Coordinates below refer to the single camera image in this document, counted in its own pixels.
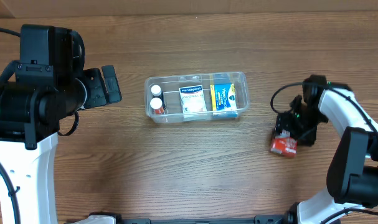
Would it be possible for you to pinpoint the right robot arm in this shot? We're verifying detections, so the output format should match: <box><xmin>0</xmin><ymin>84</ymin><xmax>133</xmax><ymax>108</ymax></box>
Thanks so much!
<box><xmin>255</xmin><ymin>75</ymin><xmax>378</xmax><ymax>224</ymax></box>

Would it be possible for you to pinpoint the orange vitamin tube white cap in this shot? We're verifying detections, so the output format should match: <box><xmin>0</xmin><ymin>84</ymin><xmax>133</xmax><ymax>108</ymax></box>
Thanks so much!
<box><xmin>150</xmin><ymin>97</ymin><xmax>165</xmax><ymax>115</ymax></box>

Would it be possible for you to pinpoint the red white small box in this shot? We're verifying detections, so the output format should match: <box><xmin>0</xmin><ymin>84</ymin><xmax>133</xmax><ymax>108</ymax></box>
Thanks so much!
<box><xmin>270</xmin><ymin>135</ymin><xmax>298</xmax><ymax>158</ymax></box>

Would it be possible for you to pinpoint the white Hansaplast box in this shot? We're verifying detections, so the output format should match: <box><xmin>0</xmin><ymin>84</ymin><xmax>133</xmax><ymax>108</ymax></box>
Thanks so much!
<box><xmin>179</xmin><ymin>85</ymin><xmax>207</xmax><ymax>113</ymax></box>

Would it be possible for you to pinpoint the clear plastic container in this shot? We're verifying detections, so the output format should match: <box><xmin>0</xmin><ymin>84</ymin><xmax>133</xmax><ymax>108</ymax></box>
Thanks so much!
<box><xmin>144</xmin><ymin>72</ymin><xmax>250</xmax><ymax>123</ymax></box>

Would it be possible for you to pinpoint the dark bottle white cap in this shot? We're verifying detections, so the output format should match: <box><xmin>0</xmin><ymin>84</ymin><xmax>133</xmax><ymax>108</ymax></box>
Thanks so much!
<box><xmin>150</xmin><ymin>85</ymin><xmax>164</xmax><ymax>102</ymax></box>

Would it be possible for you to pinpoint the blue yellow VapoDrops box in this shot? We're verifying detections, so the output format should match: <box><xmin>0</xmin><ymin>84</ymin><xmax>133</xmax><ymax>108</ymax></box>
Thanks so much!
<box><xmin>210</xmin><ymin>83</ymin><xmax>238</xmax><ymax>118</ymax></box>

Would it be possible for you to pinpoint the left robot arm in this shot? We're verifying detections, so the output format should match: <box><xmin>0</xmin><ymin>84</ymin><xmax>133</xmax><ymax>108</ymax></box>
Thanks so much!
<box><xmin>0</xmin><ymin>24</ymin><xmax>122</xmax><ymax>223</ymax></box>

